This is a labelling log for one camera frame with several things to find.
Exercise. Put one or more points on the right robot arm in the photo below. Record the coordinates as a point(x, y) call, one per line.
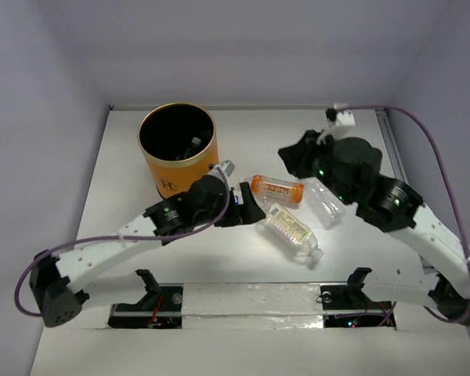
point(395, 208)

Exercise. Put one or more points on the clear unlabelled bottle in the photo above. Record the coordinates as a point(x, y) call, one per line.
point(329, 210)

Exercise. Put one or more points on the blue label bottle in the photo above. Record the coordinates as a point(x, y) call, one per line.
point(238, 197)

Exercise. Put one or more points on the orange cylindrical bin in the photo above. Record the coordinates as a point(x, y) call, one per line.
point(179, 143)

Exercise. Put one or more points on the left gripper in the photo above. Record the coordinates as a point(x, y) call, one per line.
point(240, 207)

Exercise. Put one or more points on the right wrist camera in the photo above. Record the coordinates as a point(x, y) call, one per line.
point(340, 121)

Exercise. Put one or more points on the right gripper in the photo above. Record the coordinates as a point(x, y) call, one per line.
point(296, 157)

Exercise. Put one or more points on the orange label bottle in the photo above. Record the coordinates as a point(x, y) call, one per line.
point(282, 190)

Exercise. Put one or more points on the green yellow label bottle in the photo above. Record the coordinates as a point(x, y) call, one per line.
point(293, 237)

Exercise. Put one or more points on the silver taped front rail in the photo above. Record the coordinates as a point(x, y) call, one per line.
point(255, 307)

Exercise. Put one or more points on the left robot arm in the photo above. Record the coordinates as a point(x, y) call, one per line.
point(66, 283)

